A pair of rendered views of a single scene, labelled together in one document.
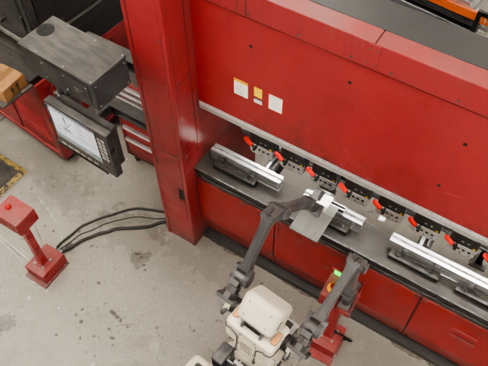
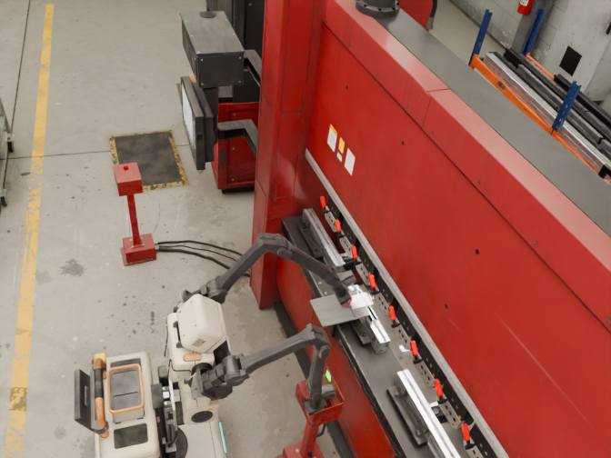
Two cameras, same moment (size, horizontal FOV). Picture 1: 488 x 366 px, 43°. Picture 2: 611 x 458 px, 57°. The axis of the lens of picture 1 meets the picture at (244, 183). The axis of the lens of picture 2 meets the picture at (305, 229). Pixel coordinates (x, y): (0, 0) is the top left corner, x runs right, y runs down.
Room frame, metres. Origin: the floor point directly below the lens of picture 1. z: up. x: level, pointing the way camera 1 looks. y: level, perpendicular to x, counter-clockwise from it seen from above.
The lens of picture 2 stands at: (0.09, -1.14, 3.26)
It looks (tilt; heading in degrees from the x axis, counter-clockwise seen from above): 43 degrees down; 30
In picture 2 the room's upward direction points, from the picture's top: 8 degrees clockwise
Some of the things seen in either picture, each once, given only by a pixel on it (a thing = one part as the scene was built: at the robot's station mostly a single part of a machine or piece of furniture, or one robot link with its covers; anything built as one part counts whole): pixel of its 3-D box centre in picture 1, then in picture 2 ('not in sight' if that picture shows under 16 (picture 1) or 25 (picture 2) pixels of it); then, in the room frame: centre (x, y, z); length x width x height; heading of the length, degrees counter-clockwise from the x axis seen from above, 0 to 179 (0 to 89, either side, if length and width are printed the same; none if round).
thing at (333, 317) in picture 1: (333, 317); (311, 432); (1.50, -0.55, 0.39); 0.05 x 0.05 x 0.54; 59
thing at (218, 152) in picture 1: (247, 167); (322, 241); (2.28, -0.02, 0.92); 0.50 x 0.06 x 0.10; 57
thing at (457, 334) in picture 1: (462, 337); not in sight; (1.29, -1.26, 0.59); 0.15 x 0.02 x 0.07; 57
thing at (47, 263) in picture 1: (30, 240); (133, 214); (2.05, 1.43, 0.41); 0.25 x 0.20 x 0.83; 147
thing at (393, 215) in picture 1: (393, 204); (410, 326); (1.77, -0.79, 1.26); 0.15 x 0.09 x 0.17; 57
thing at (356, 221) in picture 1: (332, 210); (366, 318); (1.95, -0.53, 0.92); 0.39 x 0.06 x 0.10; 57
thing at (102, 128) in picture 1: (88, 133); (198, 122); (2.15, 0.85, 1.42); 0.45 x 0.12 x 0.36; 54
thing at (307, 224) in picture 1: (314, 218); (339, 307); (1.85, -0.40, 1.00); 0.26 x 0.18 x 0.01; 147
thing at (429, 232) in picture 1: (428, 221); (433, 362); (1.66, -0.96, 1.26); 0.15 x 0.09 x 0.17; 57
